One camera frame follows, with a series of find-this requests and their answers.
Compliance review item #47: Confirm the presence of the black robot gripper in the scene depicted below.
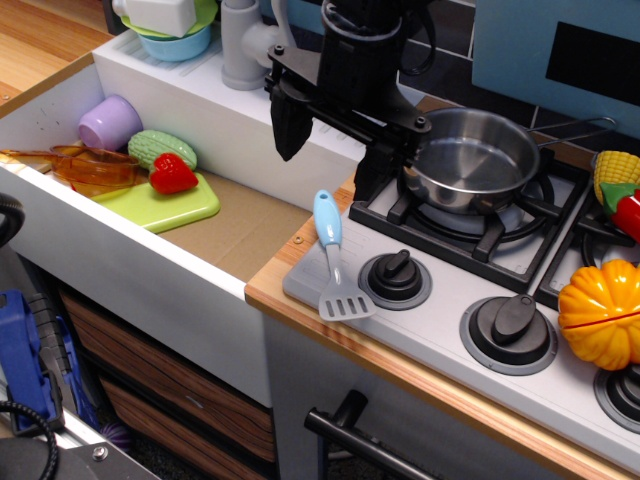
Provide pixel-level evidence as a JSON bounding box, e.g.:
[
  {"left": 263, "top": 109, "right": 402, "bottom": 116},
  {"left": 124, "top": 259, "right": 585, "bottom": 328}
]
[{"left": 266, "top": 4, "right": 432, "bottom": 201}]

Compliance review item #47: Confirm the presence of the blue grey toy spatula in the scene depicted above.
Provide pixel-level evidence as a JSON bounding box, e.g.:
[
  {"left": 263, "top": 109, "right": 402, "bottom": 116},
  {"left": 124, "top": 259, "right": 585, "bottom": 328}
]
[{"left": 313, "top": 190, "right": 376, "bottom": 322}]

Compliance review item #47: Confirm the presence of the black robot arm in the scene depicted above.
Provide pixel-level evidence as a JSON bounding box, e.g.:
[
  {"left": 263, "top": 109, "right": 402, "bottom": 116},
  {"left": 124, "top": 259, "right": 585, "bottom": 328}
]
[{"left": 266, "top": 1, "right": 436, "bottom": 201}]

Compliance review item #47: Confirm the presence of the stainless steel pan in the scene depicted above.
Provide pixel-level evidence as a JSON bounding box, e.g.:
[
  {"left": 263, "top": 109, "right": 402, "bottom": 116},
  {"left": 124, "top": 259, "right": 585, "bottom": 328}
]
[{"left": 402, "top": 107, "right": 617, "bottom": 215}]

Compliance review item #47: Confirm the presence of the grey toy faucet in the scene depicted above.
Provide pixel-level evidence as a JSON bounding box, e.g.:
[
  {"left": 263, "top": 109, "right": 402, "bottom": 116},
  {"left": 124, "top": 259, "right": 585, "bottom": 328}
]
[{"left": 221, "top": 0, "right": 296, "bottom": 91}]

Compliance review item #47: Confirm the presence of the left black stove knob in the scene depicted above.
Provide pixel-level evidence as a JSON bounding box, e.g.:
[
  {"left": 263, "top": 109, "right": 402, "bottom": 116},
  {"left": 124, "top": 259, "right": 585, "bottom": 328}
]
[{"left": 358, "top": 249, "right": 432, "bottom": 311}]

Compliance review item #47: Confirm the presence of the black stove knob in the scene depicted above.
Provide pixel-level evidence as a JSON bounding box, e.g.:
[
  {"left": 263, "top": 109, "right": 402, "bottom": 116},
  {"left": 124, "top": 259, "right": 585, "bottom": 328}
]
[
  {"left": 459, "top": 294, "right": 558, "bottom": 376},
  {"left": 358, "top": 249, "right": 432, "bottom": 311},
  {"left": 594, "top": 364, "right": 639, "bottom": 434}
]

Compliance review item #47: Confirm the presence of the red toy strawberry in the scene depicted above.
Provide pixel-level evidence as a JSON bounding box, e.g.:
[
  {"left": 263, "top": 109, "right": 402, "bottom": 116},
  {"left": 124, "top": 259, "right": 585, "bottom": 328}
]
[{"left": 149, "top": 152, "right": 199, "bottom": 195}]

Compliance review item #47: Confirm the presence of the light blue plastic bowl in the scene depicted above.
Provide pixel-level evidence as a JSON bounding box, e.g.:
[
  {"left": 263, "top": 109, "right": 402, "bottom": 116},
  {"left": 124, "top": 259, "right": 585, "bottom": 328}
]
[{"left": 138, "top": 26, "right": 211, "bottom": 62}]

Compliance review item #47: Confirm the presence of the green plastic plate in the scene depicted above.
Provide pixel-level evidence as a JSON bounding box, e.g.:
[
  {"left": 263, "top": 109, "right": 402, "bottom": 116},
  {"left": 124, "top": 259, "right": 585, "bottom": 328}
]
[{"left": 116, "top": 1, "right": 218, "bottom": 39}]

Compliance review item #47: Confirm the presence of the green toy corn cob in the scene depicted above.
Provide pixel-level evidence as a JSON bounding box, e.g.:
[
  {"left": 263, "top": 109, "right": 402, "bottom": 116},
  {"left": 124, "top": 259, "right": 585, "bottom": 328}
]
[{"left": 127, "top": 130, "right": 197, "bottom": 171}]

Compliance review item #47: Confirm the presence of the green plastic cutting board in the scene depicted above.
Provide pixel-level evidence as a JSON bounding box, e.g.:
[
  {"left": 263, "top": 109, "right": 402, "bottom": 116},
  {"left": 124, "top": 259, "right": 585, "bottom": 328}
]
[{"left": 92, "top": 173, "right": 221, "bottom": 234}]

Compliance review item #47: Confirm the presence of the white plastic box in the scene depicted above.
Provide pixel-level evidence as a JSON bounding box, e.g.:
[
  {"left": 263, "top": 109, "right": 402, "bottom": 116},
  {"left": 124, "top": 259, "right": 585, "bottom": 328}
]
[{"left": 111, "top": 0, "right": 197, "bottom": 38}]

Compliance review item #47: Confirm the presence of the white toy sink basin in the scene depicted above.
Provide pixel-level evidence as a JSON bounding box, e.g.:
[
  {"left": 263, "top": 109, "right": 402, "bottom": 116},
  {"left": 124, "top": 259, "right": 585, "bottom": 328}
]
[{"left": 1, "top": 32, "right": 365, "bottom": 406}]

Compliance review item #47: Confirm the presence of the purple plastic cup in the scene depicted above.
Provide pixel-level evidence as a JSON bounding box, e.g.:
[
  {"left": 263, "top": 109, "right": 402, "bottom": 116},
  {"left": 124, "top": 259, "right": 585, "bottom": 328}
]
[{"left": 78, "top": 95, "right": 143, "bottom": 151}]

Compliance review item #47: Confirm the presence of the orange transparent measuring cup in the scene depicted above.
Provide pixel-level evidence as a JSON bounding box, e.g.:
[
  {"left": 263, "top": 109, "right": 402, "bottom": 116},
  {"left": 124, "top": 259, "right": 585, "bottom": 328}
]
[{"left": 1, "top": 145, "right": 141, "bottom": 197}]

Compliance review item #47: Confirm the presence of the light blue toy microwave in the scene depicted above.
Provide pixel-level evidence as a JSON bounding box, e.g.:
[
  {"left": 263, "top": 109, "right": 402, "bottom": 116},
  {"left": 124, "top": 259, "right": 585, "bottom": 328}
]
[{"left": 472, "top": 1, "right": 639, "bottom": 137}]

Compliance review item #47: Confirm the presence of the middle black stove knob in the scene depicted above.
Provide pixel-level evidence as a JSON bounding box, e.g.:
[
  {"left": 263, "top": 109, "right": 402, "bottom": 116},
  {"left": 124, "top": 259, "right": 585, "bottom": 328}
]
[{"left": 459, "top": 294, "right": 558, "bottom": 376}]

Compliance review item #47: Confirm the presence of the black right burner grate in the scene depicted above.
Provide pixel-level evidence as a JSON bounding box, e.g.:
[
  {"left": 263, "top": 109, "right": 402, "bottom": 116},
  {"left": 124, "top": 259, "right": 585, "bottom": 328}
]
[{"left": 534, "top": 192, "right": 639, "bottom": 309}]

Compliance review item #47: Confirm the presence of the yellow toy corn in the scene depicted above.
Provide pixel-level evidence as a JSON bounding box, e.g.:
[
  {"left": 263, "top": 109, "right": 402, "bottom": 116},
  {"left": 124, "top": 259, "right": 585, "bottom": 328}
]
[{"left": 592, "top": 150, "right": 640, "bottom": 204}]

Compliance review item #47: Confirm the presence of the red toy pepper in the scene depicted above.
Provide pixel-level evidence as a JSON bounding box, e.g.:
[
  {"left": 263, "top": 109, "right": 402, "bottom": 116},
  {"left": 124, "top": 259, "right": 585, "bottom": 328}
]
[{"left": 600, "top": 182, "right": 640, "bottom": 243}]

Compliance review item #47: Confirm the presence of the upper wooden drawer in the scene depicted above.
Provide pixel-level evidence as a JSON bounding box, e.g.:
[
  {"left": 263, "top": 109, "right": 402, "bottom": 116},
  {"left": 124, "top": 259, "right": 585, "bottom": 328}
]
[{"left": 60, "top": 287, "right": 276, "bottom": 466}]

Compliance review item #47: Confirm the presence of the wooden drawer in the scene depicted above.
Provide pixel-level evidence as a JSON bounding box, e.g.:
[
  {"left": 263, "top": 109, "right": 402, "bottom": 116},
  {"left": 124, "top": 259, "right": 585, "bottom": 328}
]
[
  {"left": 100, "top": 377, "right": 274, "bottom": 479},
  {"left": 60, "top": 287, "right": 276, "bottom": 466}
]

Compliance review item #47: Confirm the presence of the orange toy pumpkin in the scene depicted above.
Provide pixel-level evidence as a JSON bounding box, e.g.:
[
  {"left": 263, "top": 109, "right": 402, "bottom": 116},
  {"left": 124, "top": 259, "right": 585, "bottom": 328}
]
[{"left": 558, "top": 259, "right": 639, "bottom": 371}]

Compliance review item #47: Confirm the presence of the lower wooden drawer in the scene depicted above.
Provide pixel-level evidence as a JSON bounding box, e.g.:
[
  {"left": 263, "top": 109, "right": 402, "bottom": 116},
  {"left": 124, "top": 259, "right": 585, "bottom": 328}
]
[{"left": 100, "top": 377, "right": 274, "bottom": 479}]

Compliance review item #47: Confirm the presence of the purple striped ball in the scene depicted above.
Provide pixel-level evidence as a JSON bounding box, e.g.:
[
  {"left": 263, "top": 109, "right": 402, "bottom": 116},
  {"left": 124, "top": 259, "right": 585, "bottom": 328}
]
[{"left": 100, "top": 421, "right": 133, "bottom": 453}]

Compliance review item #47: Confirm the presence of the blue clamp tool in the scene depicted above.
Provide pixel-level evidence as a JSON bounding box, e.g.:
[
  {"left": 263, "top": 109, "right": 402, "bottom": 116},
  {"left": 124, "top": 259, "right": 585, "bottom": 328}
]
[{"left": 1, "top": 290, "right": 100, "bottom": 430}]

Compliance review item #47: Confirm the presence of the right black stove knob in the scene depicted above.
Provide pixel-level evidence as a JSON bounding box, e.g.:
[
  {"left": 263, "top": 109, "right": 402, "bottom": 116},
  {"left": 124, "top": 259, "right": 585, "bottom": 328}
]
[{"left": 594, "top": 364, "right": 639, "bottom": 434}]

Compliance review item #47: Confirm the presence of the black oven door handle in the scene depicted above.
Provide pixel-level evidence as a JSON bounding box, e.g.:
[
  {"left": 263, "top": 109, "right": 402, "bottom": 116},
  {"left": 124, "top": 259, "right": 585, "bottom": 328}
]
[{"left": 304, "top": 390, "right": 434, "bottom": 479}]

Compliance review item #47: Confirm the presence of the black hose at left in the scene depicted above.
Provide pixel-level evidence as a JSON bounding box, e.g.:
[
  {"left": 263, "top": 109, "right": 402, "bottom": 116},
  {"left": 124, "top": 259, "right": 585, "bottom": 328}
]
[{"left": 0, "top": 192, "right": 26, "bottom": 247}]

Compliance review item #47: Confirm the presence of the black coiled cable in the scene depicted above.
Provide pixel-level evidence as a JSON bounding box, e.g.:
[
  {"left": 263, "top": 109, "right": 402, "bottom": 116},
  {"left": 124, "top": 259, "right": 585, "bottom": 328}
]
[{"left": 0, "top": 399, "right": 60, "bottom": 480}]

